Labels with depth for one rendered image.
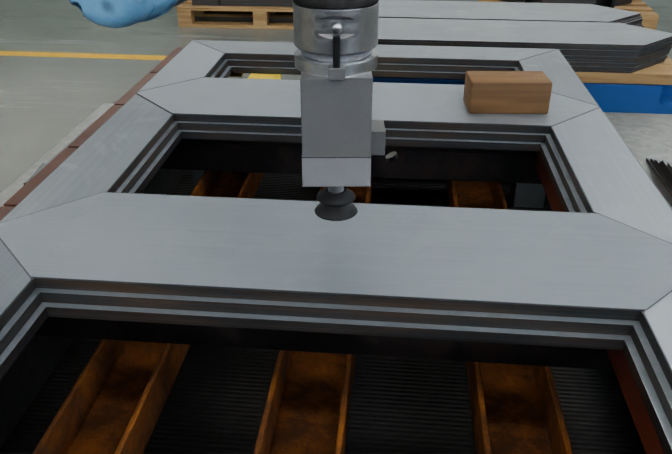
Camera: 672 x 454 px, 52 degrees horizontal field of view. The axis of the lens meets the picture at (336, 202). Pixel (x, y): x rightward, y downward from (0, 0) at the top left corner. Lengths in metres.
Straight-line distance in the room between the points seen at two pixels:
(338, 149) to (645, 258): 0.33
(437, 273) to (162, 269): 0.27
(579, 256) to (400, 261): 0.18
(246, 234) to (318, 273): 0.11
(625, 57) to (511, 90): 0.52
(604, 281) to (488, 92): 0.45
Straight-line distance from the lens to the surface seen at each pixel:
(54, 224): 0.81
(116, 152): 0.97
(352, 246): 0.71
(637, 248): 0.77
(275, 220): 0.76
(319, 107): 0.61
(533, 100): 1.09
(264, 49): 1.41
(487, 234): 0.75
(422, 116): 1.06
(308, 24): 0.60
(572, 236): 0.77
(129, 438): 0.72
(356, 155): 0.63
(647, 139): 1.34
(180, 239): 0.74
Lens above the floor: 1.22
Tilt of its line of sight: 28 degrees down
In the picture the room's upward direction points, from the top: straight up
